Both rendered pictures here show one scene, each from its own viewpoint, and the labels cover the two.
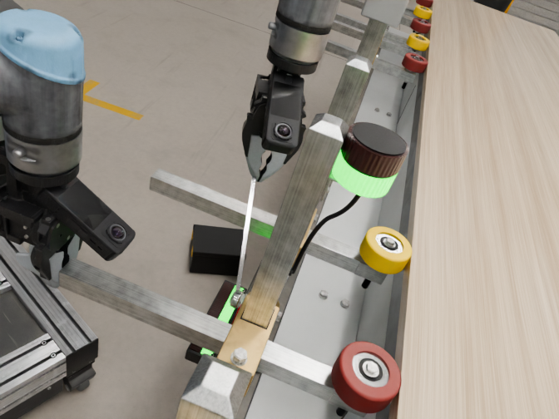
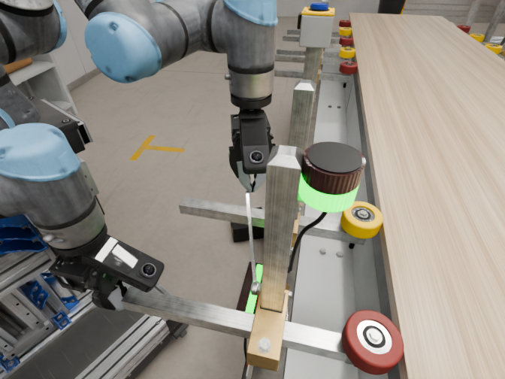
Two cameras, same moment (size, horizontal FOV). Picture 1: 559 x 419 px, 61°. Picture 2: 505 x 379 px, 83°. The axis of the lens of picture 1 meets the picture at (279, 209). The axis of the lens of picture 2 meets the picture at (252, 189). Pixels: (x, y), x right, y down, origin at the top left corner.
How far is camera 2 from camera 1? 17 cm
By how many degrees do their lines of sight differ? 7
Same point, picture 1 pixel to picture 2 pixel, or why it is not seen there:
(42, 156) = (66, 236)
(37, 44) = (17, 157)
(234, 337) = (258, 326)
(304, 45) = (255, 84)
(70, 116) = (76, 201)
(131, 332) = (206, 291)
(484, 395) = (479, 336)
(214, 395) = not seen: outside the picture
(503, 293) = (467, 232)
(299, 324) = (310, 278)
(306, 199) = (282, 220)
